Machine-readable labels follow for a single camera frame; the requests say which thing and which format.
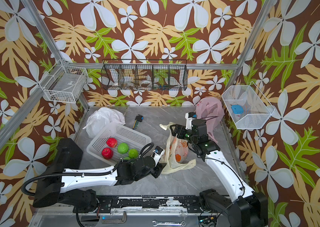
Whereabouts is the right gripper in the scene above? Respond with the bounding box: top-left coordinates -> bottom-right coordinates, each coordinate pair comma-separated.
170,124 -> 199,147

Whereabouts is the yellow orange-print plastic bag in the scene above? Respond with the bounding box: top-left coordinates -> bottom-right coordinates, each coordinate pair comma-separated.
160,122 -> 196,175

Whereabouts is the silver wrench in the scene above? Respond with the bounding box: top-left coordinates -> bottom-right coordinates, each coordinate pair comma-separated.
152,220 -> 186,227

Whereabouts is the black tool case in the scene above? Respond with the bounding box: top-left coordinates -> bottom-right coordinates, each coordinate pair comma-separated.
45,138 -> 83,174

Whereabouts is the white plastic bag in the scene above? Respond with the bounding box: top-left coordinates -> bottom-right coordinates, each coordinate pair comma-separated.
83,107 -> 126,139

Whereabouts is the blue object in basket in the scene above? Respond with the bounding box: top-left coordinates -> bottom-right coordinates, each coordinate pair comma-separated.
231,105 -> 244,115

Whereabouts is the small black connector with wires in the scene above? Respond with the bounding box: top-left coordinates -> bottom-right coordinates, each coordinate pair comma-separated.
132,114 -> 143,130

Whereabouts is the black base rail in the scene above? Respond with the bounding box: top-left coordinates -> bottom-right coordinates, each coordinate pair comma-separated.
72,195 -> 229,214

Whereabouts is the aluminium frame post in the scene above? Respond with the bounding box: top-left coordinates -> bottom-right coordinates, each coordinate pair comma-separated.
221,1 -> 281,89

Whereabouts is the white wire basket right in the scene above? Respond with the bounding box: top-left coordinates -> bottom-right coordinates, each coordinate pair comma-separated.
221,83 -> 275,131

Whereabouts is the black wire wall basket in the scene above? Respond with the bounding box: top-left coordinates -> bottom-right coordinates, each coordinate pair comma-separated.
99,59 -> 188,91

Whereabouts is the white wire basket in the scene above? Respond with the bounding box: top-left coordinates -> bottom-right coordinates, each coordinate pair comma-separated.
221,83 -> 275,131
39,60 -> 88,104

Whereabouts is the pink apple-print plastic bag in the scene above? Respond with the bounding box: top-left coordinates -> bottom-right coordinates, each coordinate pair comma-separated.
195,96 -> 225,143

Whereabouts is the red apple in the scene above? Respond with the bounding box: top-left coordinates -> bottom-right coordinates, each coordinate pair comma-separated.
101,148 -> 114,160
106,138 -> 118,148

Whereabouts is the white wire basket left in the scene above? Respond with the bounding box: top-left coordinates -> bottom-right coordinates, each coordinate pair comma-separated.
39,60 -> 88,104

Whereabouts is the white perforated plastic basket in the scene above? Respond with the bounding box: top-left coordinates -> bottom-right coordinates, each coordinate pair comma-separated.
86,123 -> 151,166

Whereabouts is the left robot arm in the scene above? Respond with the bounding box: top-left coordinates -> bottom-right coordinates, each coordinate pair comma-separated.
21,143 -> 165,211

